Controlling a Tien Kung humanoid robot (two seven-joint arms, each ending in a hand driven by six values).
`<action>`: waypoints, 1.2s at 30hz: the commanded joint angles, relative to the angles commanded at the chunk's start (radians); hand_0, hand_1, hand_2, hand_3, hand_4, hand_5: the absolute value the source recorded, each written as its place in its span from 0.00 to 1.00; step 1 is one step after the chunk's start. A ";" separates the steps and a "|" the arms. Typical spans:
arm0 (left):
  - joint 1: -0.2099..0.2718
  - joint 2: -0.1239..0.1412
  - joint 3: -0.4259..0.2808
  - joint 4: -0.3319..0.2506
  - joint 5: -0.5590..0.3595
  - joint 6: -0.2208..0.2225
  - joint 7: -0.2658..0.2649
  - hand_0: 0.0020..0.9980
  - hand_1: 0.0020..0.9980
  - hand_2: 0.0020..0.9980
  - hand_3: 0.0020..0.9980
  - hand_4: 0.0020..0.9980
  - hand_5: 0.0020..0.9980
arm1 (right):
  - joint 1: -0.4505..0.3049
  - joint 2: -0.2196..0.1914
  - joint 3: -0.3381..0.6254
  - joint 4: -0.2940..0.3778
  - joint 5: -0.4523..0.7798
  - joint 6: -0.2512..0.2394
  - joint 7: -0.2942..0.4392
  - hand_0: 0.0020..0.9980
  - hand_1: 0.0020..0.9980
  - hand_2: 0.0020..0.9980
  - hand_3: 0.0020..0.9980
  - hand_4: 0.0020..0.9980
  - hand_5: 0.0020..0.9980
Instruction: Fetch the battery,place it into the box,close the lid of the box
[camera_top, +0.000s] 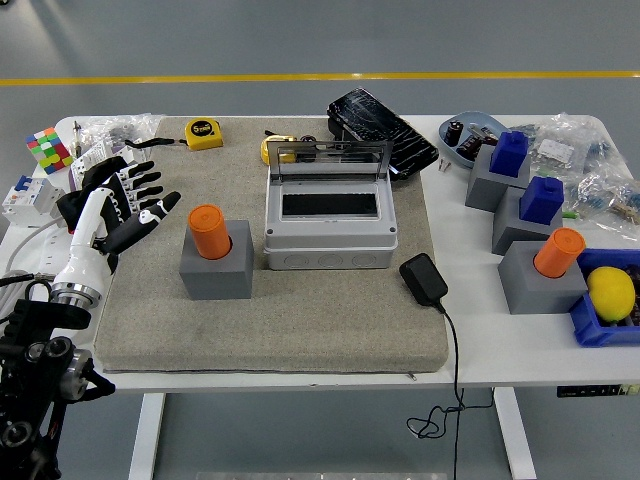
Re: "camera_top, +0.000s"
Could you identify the blue plastic bin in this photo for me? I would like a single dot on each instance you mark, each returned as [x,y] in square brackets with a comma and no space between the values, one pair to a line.
[585,325]

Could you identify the colourful puzzle cube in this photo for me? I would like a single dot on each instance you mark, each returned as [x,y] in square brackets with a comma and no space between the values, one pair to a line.
[49,151]

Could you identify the black table control panel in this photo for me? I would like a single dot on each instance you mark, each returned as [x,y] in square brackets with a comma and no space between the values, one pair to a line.
[595,391]

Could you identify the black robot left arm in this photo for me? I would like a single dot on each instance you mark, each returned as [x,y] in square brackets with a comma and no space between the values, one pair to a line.
[30,400]

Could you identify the grey holder block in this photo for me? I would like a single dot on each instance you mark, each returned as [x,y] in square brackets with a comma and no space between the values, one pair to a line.
[515,230]
[535,295]
[482,190]

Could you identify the grey electrical box with lid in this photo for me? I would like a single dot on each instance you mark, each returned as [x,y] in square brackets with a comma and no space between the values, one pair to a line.
[330,240]

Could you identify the white table leg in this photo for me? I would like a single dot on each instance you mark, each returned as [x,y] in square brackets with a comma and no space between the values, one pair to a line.
[147,435]
[515,435]

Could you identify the white power strip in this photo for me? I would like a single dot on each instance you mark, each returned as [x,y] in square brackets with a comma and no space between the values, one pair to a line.
[50,255]

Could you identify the yellow square tape measure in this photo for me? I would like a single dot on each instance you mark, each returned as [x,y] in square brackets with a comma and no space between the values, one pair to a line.
[202,134]

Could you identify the black power adapter plug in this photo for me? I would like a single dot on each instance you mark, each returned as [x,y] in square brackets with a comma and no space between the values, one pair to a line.
[422,280]

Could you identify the small green part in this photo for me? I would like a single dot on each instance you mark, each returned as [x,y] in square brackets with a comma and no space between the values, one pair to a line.
[570,214]

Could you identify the grey-brown mat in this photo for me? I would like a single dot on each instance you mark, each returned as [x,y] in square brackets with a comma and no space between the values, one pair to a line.
[300,325]

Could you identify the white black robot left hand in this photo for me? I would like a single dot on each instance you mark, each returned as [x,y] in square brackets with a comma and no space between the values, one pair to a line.
[85,235]

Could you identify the yellow lemon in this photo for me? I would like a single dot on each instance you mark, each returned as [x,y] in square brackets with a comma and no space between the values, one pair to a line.
[610,294]

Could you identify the silver metal part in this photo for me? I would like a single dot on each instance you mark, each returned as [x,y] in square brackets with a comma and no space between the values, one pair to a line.
[482,134]

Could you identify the blue plastic block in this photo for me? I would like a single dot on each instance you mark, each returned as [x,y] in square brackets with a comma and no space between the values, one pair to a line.
[509,155]
[541,202]

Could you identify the silver screwdriver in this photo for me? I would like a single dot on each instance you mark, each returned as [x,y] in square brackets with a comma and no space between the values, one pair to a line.
[76,137]

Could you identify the grey block with round hole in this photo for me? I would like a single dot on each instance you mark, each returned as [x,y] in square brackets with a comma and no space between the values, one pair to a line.
[215,280]

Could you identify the blue-grey oval tray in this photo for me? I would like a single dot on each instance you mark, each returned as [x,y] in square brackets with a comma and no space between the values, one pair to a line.
[470,120]

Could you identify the black cracked phone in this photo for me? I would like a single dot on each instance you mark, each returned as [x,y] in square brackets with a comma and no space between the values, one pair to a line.
[385,130]

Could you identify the clear bag of parts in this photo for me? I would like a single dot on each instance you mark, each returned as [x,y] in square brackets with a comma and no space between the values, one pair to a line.
[120,127]
[610,200]
[565,145]

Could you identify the black plastic box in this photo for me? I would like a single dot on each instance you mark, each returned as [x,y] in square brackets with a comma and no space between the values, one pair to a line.
[334,127]

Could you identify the white circuit breaker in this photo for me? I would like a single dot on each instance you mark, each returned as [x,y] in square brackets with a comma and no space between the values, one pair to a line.
[30,200]

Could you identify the black capacitor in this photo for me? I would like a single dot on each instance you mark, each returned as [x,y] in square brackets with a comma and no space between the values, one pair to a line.
[455,132]
[307,138]

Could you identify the yellow round tape measure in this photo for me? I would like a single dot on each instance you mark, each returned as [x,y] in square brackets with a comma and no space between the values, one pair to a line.
[274,144]

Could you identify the orange cylinder battery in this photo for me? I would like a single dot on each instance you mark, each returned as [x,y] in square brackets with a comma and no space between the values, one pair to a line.
[559,252]
[207,232]

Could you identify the dark red capacitor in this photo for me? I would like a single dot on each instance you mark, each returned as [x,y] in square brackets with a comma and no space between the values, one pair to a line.
[469,146]

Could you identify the black cloth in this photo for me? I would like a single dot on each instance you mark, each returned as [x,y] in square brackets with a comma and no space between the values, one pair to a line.
[97,172]

